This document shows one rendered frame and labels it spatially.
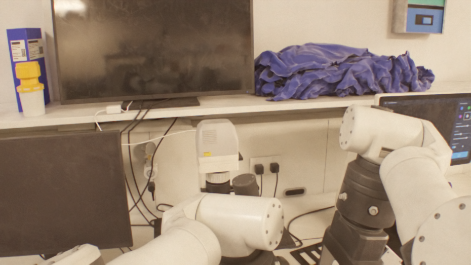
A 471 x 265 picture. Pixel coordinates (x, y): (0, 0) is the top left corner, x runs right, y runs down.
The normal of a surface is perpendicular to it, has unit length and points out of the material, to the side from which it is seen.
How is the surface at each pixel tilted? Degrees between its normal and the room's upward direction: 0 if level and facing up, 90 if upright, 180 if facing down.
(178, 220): 10
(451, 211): 54
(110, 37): 86
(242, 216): 50
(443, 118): 93
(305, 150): 90
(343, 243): 78
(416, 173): 23
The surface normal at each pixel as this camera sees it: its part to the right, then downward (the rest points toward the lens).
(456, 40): 0.21, 0.28
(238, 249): -0.45, 0.39
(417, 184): -0.51, -0.80
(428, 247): -0.82, -0.54
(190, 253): 0.66, -0.56
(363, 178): -0.73, 0.02
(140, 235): -0.01, -0.96
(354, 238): -0.96, -0.13
